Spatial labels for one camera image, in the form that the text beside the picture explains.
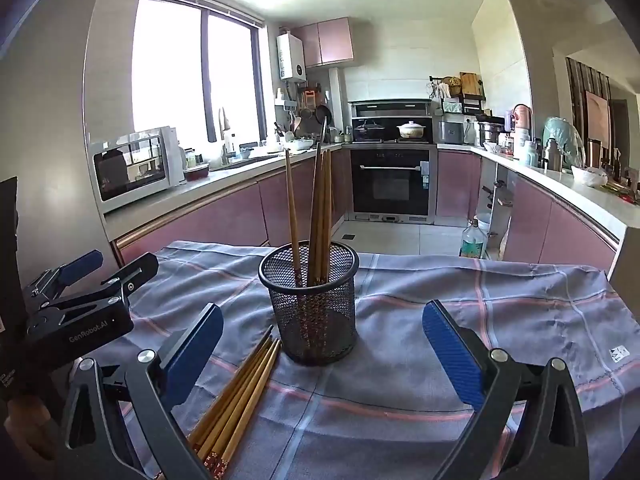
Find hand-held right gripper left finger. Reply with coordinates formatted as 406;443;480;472
59;302;224;480

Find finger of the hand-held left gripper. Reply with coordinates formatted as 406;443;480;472
42;252;159;323
22;249;104;307

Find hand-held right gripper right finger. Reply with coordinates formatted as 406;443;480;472
421;300;591;480

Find bundle of wooden chopsticks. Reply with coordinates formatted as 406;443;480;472
152;324;283;480

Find black mesh pen holder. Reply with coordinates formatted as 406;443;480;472
258;241;360;366

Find person's left hand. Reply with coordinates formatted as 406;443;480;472
6;394;53;461

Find blue plaid tablecloth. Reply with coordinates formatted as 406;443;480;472
65;240;640;480

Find white microwave oven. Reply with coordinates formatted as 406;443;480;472
89;126;186;216

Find pink base cabinets with sink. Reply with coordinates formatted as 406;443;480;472
105;145;346;261

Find large water bottle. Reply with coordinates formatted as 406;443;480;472
460;220;488;261

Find sink faucet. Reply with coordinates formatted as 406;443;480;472
218;107;236;166

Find pink base cabinets long counter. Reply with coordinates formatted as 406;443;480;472
437;150;621;273

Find black built-in oven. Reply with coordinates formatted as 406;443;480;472
350;145;438;223

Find kitchen window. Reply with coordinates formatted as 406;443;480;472
132;0;266;142

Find steel steamer pot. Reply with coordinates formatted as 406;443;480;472
477;116;503;147

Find white bowl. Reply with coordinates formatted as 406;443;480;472
571;165;608;188

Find white casserole pot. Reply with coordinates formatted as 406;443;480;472
396;120;429;139

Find black cooking pot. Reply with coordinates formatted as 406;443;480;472
354;119;386;140

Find fan in green plastic cover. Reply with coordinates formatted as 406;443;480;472
542;116;586;171

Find steel range hood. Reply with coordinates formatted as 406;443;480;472
348;99;433;118

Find white water heater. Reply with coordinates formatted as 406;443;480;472
276;31;307;82

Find black wall rack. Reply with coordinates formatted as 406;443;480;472
429;72;487;116

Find pink wall cabinet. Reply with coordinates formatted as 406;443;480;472
292;16;355;68

